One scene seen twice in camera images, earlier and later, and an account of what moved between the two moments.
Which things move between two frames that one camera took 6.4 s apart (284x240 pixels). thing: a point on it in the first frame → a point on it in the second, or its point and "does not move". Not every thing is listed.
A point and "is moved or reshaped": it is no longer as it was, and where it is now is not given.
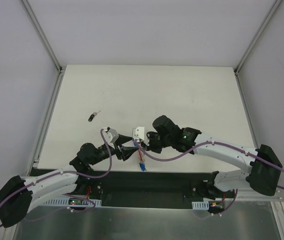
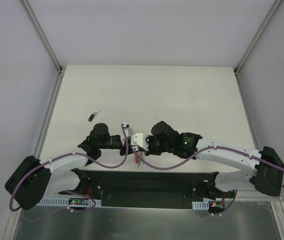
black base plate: (150, 189) does not move
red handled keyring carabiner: (142, 163) is moved or reshaped
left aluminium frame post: (30, 13) does not move
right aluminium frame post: (257, 36) does not move
